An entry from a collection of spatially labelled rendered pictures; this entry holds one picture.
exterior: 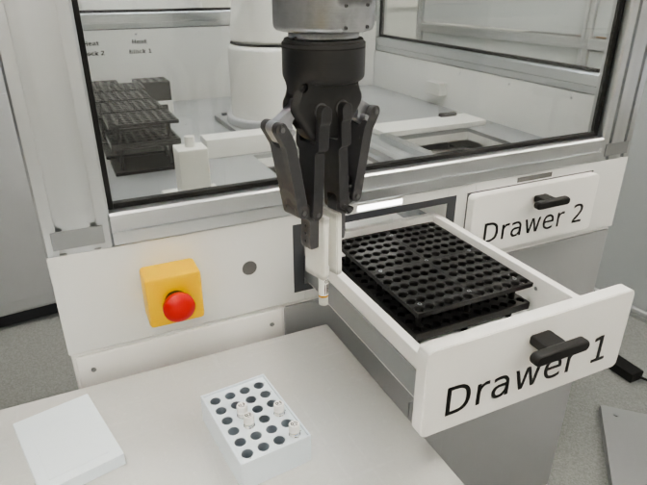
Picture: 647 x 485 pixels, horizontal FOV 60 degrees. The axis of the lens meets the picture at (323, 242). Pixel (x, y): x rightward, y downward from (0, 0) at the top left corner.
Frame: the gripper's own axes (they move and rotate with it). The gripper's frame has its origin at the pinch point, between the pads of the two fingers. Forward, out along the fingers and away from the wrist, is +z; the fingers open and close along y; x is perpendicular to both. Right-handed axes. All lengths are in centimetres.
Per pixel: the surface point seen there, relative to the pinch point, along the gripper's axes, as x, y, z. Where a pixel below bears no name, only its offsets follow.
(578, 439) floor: 7, 107, 101
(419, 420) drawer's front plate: -12.7, 2.2, 16.4
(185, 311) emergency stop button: 17.2, -8.2, 13.3
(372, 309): -0.1, 7.6, 11.2
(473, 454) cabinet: 8, 51, 71
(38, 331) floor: 173, 0, 101
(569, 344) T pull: -20.3, 16.0, 9.3
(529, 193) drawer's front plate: 6, 52, 9
